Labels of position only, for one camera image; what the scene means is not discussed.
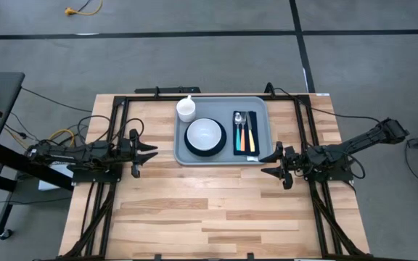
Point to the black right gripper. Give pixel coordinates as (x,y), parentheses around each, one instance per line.
(293,163)

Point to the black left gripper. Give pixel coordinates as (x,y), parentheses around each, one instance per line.
(129,152)

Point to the navy cloth napkin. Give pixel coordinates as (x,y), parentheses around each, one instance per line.
(255,127)

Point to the dark teal plate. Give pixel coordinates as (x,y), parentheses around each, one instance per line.
(188,145)

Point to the white mug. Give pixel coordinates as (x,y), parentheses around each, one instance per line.
(185,110)

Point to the white bowl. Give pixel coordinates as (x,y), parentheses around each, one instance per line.
(204,134)

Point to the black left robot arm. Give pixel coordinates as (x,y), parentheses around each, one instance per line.
(78,154)

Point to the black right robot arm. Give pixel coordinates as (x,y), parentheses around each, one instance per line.
(361,139)

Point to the grey plastic tray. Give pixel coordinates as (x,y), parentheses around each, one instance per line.
(216,105)

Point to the black bar device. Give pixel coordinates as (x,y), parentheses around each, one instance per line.
(172,90)

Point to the white labelled box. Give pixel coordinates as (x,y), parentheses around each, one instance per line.
(45,185)

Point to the black desk crossbeam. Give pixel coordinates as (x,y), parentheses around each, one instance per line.
(24,165)

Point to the black caster wheel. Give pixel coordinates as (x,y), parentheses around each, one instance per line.
(6,234)

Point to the black metal table frame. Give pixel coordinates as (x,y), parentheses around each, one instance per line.
(142,98)

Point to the small black bracket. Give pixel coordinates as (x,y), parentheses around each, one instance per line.
(250,256)
(157,257)

